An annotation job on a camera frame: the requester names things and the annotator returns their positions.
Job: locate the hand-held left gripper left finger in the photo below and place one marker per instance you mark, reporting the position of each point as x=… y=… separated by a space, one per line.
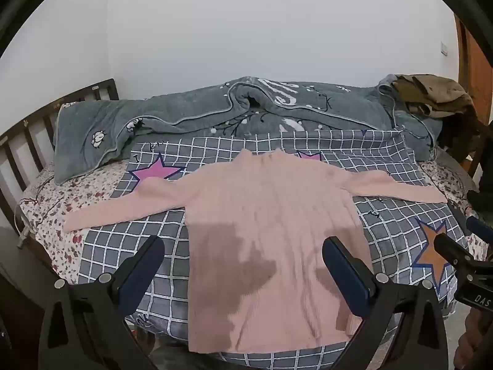
x=140 y=277

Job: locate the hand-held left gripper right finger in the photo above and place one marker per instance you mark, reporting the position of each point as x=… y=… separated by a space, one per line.
x=346 y=277

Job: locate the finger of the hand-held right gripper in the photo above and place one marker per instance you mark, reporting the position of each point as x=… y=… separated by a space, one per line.
x=477 y=225
x=456 y=256

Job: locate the pink knit sweater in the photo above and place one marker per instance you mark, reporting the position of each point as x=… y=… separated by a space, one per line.
x=269 y=208

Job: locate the brown clothes pile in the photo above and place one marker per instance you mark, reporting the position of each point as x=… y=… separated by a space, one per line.
x=431 y=92

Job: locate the person's right hand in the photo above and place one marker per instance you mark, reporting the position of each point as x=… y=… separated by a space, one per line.
x=473 y=347

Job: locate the grey checked star-print sheet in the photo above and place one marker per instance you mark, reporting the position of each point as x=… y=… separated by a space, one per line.
x=115 y=246

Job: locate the dark wooden chair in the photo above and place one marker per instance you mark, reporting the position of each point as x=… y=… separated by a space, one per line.
x=462 y=135

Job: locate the floral bed sheet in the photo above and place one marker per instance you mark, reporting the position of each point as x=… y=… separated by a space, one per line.
x=50 y=208

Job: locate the orange wooden door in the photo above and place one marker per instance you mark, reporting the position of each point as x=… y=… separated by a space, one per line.
x=477 y=69

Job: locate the grey fleece quilt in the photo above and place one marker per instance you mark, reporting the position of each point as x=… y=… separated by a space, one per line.
x=173 y=111

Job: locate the dark wooden headboard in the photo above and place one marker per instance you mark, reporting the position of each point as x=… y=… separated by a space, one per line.
x=34 y=120

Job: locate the white wall switch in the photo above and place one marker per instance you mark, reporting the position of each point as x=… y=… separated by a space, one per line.
x=445 y=48

